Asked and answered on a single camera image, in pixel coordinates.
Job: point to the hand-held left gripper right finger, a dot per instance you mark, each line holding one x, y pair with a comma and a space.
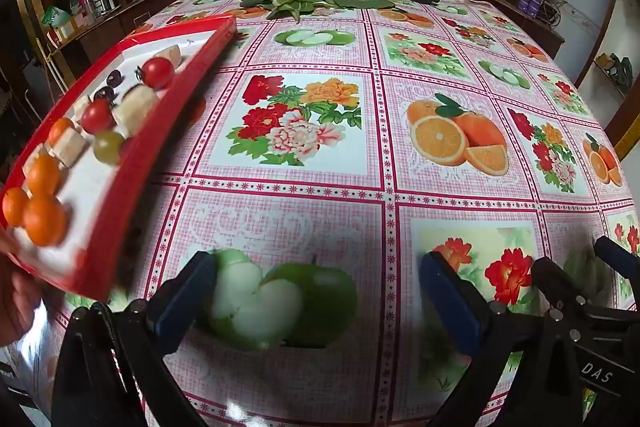
450, 302

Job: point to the dark red date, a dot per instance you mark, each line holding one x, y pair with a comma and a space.
114, 78
105, 94

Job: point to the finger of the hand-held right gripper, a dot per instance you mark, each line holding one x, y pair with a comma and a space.
615, 252
552, 279

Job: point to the red and white tray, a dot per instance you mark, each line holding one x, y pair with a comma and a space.
150, 167

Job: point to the green grape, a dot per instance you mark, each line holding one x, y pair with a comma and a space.
108, 147

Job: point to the floral plastic tablecloth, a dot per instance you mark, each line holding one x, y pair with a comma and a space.
350, 207

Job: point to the red cherry tomato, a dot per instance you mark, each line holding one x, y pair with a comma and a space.
156, 73
97, 115

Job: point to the orange tangerine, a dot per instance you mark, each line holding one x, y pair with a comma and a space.
44, 219
44, 174
61, 130
15, 207

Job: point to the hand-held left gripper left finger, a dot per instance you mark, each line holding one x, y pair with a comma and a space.
182, 302

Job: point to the green box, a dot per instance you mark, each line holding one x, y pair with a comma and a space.
54, 17

